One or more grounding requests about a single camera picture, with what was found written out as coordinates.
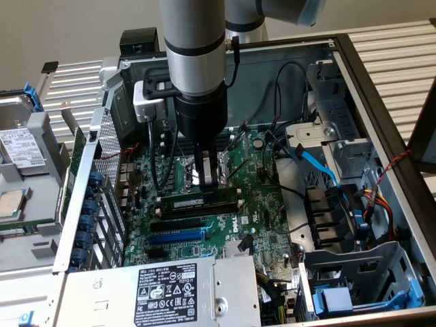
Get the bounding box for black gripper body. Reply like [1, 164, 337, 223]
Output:
[173, 84, 229, 144]

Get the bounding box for silver CPU socket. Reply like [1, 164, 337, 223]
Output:
[182, 151, 236, 191]

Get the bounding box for thin metal locking lever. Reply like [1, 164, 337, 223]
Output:
[226, 156, 252, 181]

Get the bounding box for green motherboard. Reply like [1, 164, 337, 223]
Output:
[121, 125, 302, 273]

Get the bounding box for long black expansion slot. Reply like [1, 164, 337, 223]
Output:
[149, 217, 202, 234]

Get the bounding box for open PC case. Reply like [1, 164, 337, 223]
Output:
[52, 32, 436, 327]

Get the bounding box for blue expansion slot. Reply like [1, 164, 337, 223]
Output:
[149, 228, 205, 245]

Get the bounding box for silver chipset heat sink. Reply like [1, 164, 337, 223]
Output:
[223, 238, 256, 260]

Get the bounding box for black box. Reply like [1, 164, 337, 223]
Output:
[119, 29, 167, 57]

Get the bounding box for green graphics card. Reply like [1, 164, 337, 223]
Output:
[54, 101, 88, 228]

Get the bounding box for metal drive cage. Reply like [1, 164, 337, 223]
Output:
[284, 58, 388, 191]

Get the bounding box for grey power supply unit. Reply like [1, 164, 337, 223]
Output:
[63, 255, 262, 327]

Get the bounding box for metal disk bay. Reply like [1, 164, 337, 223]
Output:
[295, 240, 427, 323]

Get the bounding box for blue disk tray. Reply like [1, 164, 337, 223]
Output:
[311, 277, 426, 318]

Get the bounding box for dark leaning panel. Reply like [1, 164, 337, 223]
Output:
[406, 76, 436, 173]

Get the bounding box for silver CPU chip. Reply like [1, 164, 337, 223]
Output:
[0, 190, 27, 219]

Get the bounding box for blue plastic tab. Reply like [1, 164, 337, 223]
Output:
[18, 310, 36, 327]

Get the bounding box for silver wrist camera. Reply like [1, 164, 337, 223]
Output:
[132, 80, 170, 124]

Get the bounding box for thick black camera cable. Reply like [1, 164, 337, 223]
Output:
[147, 119, 179, 199]

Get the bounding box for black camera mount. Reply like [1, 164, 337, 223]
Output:
[142, 67, 183, 100]

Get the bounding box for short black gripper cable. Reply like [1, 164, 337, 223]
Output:
[223, 35, 241, 89]

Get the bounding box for thin black wire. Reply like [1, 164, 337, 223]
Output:
[272, 61, 311, 137]

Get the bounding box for thin red wire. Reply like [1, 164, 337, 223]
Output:
[101, 142, 140, 187]

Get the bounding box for blue SATA wire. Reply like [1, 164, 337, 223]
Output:
[289, 142, 358, 222]

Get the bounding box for black yellow wire bundle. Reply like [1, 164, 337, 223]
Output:
[255, 270, 300, 327]

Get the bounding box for yellow red power wires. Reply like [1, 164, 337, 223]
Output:
[361, 186, 405, 241]

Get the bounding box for red black twisted wire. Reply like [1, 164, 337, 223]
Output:
[373, 149, 414, 193]

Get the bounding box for hard disk with blue bracket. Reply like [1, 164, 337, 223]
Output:
[0, 81, 48, 176]

